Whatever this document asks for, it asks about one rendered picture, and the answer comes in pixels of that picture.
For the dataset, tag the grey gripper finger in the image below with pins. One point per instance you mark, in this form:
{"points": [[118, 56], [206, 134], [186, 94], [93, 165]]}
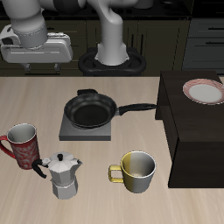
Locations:
{"points": [[57, 67], [27, 68]]}

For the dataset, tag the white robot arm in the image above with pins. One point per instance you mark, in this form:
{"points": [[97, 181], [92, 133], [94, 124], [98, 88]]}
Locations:
{"points": [[112, 35]]}

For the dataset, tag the dark kitchen cupboards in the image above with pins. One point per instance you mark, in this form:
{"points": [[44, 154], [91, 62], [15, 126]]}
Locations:
{"points": [[163, 40]]}

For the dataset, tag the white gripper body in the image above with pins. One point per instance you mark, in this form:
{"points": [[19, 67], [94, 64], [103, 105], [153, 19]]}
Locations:
{"points": [[40, 52]]}

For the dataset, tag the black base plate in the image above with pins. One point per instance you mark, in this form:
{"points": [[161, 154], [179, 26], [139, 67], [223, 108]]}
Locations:
{"points": [[87, 65]]}

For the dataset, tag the dark grey stove plate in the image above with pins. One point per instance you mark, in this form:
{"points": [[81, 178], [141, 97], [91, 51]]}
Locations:
{"points": [[84, 133]]}

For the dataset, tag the red patterned mug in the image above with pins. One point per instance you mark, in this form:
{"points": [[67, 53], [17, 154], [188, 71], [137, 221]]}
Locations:
{"points": [[23, 148]]}

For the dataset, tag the silver moka pot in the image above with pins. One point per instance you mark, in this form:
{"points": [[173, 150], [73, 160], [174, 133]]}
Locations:
{"points": [[62, 175]]}

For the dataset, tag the white plate with red rim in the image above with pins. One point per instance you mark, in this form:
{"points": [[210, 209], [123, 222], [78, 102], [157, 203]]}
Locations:
{"points": [[205, 92]]}

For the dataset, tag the dark wooden cabinet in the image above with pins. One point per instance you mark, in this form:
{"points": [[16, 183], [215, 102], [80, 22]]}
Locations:
{"points": [[192, 131]]}

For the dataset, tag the yellow and white mug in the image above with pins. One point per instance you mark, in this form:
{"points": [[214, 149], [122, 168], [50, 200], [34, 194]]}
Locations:
{"points": [[137, 172]]}

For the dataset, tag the black frying pan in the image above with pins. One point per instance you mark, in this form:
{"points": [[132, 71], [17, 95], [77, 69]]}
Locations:
{"points": [[90, 110]]}

